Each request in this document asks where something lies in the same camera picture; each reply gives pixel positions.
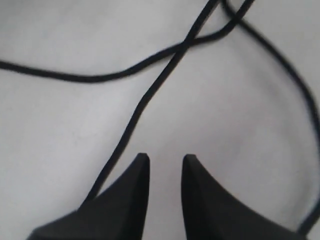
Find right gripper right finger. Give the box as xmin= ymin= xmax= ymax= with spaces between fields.
xmin=181 ymin=154 xmax=306 ymax=240

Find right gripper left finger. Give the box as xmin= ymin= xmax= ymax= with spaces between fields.
xmin=28 ymin=153 xmax=150 ymax=240

